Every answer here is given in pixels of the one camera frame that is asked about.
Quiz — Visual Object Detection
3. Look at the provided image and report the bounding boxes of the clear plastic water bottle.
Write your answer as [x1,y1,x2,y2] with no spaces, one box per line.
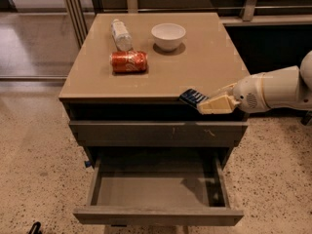
[111,19,133,51]

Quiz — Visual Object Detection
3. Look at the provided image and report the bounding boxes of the white ceramic bowl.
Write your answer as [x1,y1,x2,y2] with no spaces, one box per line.
[151,23,186,52]

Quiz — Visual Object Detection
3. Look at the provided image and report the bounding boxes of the orange soda can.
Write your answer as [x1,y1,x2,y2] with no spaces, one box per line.
[110,51,147,73]

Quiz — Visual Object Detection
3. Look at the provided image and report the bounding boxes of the open middle drawer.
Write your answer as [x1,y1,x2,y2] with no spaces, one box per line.
[73,155,244,226]

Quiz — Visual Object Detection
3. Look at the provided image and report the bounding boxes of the dark blue rxbar wrapper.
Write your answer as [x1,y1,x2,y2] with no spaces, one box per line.
[179,89,208,108]

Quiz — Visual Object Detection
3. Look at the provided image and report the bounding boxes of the black object at floor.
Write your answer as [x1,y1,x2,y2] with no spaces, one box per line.
[28,222,42,234]

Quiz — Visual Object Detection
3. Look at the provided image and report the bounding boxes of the blue cabinet side knob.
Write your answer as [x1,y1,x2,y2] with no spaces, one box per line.
[84,161,92,168]

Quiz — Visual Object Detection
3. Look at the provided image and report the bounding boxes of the grey drawer cabinet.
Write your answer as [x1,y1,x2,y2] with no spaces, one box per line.
[58,12,262,234]

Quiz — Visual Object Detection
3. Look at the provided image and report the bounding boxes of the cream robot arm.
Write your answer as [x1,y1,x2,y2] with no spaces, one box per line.
[197,51,312,114]

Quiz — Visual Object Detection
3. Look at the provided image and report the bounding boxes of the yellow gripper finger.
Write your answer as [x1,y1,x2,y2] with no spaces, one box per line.
[213,83,236,96]
[197,93,240,115]

